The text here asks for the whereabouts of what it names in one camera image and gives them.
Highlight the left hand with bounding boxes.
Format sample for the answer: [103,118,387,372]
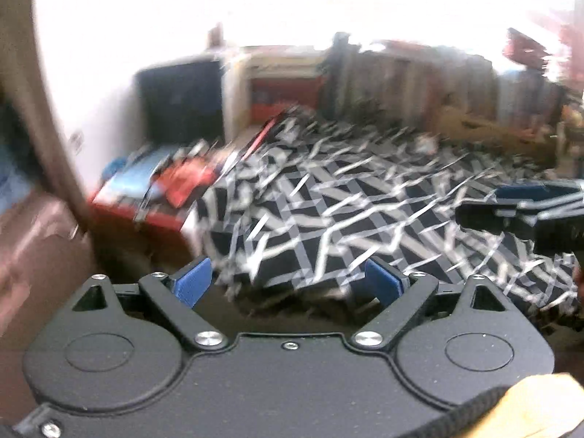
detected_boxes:
[459,373,583,437]

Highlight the wooden drawer organizer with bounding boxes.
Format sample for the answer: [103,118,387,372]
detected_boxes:
[433,106,556,167]

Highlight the black white geometric cloth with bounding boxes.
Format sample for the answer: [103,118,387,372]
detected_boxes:
[188,108,580,320]

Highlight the pink ribbed suitcase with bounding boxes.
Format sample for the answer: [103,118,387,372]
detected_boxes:
[1,190,96,366]

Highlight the upright book row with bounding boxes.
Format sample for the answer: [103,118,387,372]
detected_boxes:
[319,29,583,131]

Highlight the red pole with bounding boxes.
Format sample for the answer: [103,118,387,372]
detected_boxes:
[228,116,281,167]

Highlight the red plastic crate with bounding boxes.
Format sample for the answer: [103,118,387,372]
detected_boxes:
[250,76,325,124]

